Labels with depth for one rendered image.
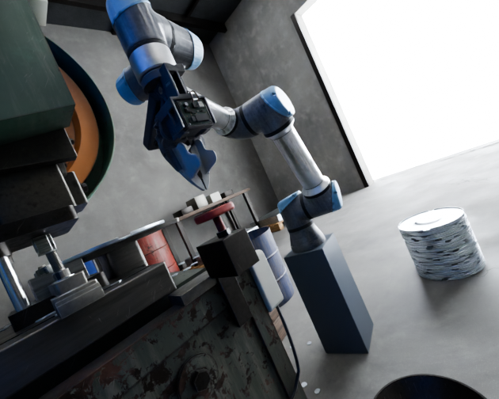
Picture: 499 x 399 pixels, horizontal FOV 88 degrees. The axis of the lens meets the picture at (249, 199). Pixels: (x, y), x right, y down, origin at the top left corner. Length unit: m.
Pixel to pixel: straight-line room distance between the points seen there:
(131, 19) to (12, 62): 0.24
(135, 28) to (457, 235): 1.44
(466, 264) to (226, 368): 1.25
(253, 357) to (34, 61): 0.72
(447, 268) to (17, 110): 1.61
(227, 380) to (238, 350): 0.05
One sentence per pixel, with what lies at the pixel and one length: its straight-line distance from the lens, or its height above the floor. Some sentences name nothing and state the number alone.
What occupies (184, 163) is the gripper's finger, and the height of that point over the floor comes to 0.85.
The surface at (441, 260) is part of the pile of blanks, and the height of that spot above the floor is 0.11.
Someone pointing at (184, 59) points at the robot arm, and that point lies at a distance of 0.63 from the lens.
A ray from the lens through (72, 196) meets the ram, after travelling 0.70.
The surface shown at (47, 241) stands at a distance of 0.72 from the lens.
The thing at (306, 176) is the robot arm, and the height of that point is 0.73.
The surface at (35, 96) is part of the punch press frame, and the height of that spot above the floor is 1.08.
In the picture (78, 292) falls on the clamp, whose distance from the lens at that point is 0.49.
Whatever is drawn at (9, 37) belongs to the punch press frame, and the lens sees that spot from 0.70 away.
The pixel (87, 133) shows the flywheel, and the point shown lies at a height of 1.23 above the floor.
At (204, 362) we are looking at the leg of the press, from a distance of 0.55.
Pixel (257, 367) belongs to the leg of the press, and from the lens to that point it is 0.65.
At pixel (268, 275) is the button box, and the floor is 0.57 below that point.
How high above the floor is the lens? 0.76
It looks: 1 degrees down
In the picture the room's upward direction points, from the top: 24 degrees counter-clockwise
